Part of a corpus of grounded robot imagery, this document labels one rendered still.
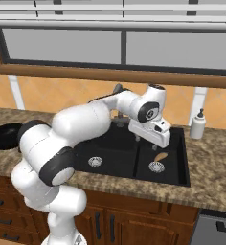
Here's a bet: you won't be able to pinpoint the brown wooden sink panel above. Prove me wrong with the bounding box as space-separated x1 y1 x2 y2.
82 189 201 225

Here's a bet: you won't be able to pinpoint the black cupboard door handle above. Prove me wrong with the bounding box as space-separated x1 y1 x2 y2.
94 212 102 241
109 213 117 244

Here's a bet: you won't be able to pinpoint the grey dishwasher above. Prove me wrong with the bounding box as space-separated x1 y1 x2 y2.
189 209 226 245

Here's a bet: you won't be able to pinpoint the black double sink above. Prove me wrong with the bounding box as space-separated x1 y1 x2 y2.
73 122 192 189

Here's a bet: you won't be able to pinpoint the grey sink tap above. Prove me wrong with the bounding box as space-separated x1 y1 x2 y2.
112 83 132 128

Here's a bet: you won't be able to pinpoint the white soap dispenser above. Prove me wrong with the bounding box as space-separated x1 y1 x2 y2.
189 108 207 141

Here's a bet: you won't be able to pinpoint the orange sweet potato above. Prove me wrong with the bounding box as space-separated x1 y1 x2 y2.
154 151 170 164

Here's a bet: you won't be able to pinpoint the black bowl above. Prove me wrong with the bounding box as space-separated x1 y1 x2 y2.
0 122 24 151

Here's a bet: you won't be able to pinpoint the brown wooden cupboard door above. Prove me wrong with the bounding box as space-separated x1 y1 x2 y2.
104 208 185 245
74 204 106 245

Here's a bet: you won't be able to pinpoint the brown wooden drawer front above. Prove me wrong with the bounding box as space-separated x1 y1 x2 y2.
0 224 42 245
0 174 21 196
0 190 31 215
0 209 40 232

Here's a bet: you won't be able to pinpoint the wooden framed window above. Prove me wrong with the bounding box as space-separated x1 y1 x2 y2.
0 0 226 90

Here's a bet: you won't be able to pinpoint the black dishwasher handle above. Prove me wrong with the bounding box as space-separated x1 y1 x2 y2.
215 220 226 234

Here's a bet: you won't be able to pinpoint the white window blinds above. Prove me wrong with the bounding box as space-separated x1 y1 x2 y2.
0 0 226 33

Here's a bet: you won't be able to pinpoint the white wall post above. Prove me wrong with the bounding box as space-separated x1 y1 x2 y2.
188 86 209 127
7 74 26 111

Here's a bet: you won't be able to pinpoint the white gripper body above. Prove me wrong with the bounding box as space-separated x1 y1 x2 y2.
127 118 172 150

